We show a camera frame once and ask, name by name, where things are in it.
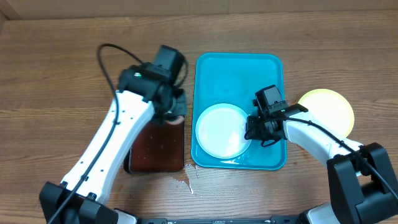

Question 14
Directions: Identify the green and orange sponge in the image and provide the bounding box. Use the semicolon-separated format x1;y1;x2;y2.
166;116;185;125

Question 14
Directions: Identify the light blue plate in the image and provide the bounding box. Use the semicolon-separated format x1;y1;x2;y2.
195;103;251;159

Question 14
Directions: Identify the yellow plate back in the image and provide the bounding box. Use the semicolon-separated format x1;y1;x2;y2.
298;89;354;138

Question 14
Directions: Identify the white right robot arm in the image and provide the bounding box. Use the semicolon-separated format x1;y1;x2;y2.
244;102;397;223

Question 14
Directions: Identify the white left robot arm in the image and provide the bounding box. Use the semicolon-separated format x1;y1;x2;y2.
39;63;187;223

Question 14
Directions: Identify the teal plastic tray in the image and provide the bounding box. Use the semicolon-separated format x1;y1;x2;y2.
191;53;287;170

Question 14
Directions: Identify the black tray with brown water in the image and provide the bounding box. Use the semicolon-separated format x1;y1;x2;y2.
123;120;185;174

